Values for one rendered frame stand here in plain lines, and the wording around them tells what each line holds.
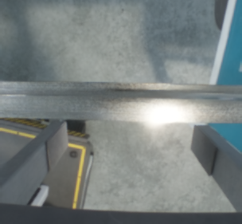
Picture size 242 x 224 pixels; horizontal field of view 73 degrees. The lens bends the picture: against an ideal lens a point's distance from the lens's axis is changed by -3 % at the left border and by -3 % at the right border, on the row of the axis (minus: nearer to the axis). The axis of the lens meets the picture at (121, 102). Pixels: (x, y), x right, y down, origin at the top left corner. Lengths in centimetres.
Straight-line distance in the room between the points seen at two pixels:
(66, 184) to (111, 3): 99
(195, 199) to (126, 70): 109
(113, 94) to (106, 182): 113
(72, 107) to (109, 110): 6
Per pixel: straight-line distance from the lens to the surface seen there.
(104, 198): 145
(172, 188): 141
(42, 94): 29
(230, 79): 48
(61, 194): 103
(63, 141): 16
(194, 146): 17
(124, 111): 26
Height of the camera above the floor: 101
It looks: 74 degrees down
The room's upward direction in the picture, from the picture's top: 173 degrees counter-clockwise
